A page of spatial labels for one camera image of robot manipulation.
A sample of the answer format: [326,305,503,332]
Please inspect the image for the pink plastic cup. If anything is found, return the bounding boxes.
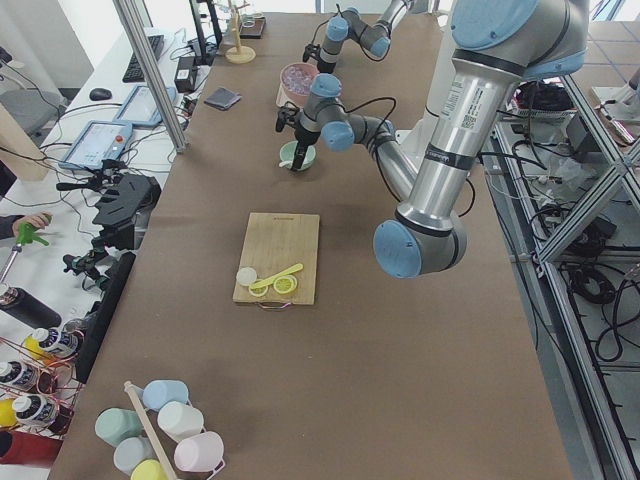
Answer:
[174,431,225,472]

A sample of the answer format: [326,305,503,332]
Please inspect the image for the wooden mug tree stand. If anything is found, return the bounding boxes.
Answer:
[225,1,256,65]

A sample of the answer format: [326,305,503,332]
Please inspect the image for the pink bowl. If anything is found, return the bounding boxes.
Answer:
[280,62,319,107]

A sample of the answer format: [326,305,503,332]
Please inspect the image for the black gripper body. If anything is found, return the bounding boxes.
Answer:
[317,58,337,74]
[295,125,320,153]

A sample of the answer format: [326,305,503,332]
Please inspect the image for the grey plastic cup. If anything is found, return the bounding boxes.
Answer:
[113,437,156,476]

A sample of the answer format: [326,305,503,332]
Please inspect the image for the person hand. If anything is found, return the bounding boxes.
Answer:
[12,212,52,236]

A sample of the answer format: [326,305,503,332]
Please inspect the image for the lemon slice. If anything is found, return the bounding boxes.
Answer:
[273,274,298,295]
[248,280,270,298]

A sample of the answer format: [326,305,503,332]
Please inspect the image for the black thermos bottle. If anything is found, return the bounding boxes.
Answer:
[1,283,61,329]

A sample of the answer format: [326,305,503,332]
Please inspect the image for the white plastic cup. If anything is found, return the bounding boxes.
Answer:
[157,401,204,442]

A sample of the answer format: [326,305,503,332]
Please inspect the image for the yellow plastic cup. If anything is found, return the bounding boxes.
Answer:
[130,459,168,480]

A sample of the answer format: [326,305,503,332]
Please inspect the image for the green plastic cup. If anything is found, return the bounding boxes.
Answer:
[94,408,143,447]

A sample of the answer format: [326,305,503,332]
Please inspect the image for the black computer mouse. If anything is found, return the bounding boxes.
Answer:
[89,88,112,101]

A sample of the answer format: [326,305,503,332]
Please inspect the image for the cream plastic tray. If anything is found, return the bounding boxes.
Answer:
[276,84,286,107]

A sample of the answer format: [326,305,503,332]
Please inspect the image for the blue teach pendant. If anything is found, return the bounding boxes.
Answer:
[58,120,133,170]
[113,85,162,128]

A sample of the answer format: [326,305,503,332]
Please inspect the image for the blue plastic cup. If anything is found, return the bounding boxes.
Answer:
[142,379,189,412]

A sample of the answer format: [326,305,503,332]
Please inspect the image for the pile of clear ice cubes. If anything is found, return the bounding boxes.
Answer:
[282,65,317,95]

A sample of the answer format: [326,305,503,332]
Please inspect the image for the bamboo cutting board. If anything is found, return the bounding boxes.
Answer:
[233,212,320,305]

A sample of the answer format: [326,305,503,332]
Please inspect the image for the mint green bowl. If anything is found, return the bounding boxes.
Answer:
[279,141,316,171]

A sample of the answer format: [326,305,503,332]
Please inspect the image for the black keyboard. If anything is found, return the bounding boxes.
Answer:
[121,34,166,84]

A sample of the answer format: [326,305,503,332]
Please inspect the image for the white garlic bulb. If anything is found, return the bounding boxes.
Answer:
[236,267,258,287]

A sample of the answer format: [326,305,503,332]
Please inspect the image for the aluminium frame post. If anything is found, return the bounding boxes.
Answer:
[113,0,187,154]

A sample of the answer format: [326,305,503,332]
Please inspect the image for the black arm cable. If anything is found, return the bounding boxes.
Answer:
[342,96,399,146]

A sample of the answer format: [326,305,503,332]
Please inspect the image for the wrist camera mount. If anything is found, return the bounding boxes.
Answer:
[275,101,300,133]
[302,43,321,62]

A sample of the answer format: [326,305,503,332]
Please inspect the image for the dark wooden tray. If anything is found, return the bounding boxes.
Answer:
[240,18,266,39]

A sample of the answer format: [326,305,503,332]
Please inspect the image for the grey folded cloth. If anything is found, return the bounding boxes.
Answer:
[204,87,242,111]

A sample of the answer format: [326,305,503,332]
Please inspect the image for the green spray trigger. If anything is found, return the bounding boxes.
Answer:
[14,225,49,246]

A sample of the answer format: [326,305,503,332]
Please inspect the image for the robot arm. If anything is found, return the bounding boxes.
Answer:
[303,0,429,74]
[276,1,589,278]

